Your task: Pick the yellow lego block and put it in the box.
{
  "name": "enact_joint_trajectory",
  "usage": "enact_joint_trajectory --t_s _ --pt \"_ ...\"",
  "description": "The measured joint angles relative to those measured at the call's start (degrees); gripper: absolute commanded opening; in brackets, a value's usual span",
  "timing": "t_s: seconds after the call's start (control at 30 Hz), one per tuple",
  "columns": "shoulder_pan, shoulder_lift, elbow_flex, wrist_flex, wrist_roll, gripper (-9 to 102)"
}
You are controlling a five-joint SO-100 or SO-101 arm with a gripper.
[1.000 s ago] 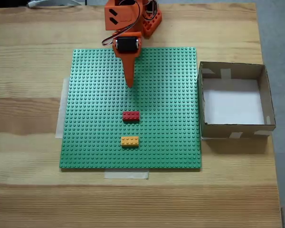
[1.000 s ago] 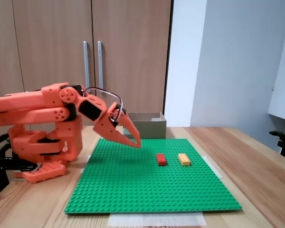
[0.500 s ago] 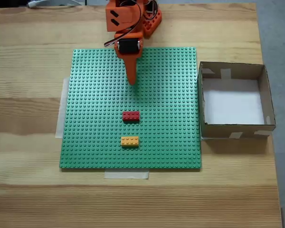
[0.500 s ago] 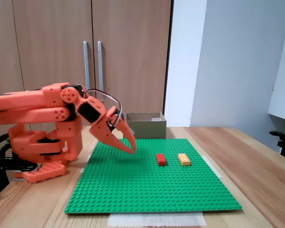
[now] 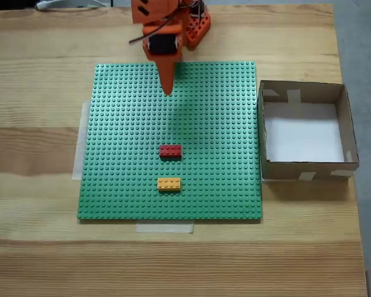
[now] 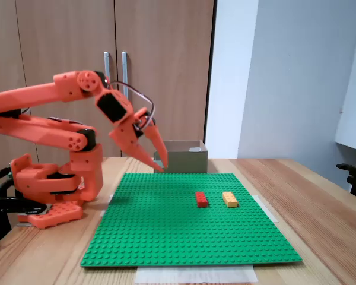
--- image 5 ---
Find thin servo cable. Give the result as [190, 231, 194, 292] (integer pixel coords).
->
[129, 12, 181, 45]

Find red lego block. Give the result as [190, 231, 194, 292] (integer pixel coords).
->
[159, 144, 183, 160]

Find open cardboard box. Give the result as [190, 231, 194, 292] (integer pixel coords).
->
[257, 79, 360, 184]

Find yellow lego block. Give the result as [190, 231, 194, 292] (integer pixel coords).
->
[157, 177, 182, 192]

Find translucent masking tape strip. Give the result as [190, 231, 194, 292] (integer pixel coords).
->
[72, 100, 91, 182]
[135, 222, 194, 235]

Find green lego baseplate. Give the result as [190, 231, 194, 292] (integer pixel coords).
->
[77, 61, 263, 223]

